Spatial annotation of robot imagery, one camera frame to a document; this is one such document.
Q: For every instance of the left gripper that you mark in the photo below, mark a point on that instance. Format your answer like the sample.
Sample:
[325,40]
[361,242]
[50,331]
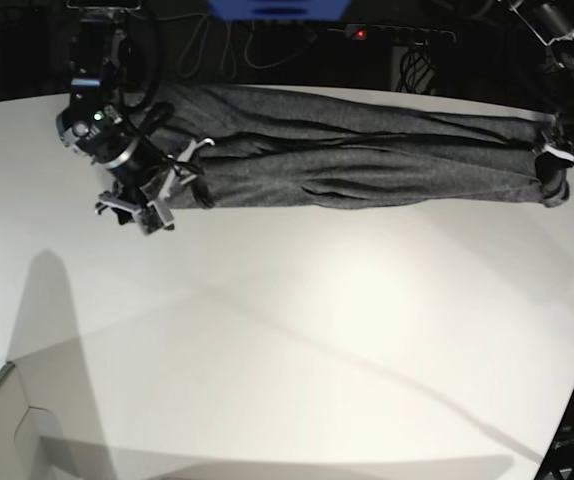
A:
[551,167]

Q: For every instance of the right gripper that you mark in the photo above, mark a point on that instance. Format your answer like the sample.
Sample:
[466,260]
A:
[137,185]

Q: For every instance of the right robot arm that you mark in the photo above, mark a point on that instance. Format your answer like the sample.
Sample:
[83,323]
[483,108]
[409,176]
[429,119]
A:
[100,125]

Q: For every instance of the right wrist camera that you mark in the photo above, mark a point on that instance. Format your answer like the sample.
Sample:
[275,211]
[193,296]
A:
[153,218]

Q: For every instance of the grey long-sleeve t-shirt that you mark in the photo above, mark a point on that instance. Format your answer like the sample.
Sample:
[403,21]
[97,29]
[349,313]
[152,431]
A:
[276,148]

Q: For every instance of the black power strip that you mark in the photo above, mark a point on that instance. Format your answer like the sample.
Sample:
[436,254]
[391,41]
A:
[398,35]

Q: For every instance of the blue plastic bin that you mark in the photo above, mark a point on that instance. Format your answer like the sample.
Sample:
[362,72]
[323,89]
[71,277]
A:
[261,10]

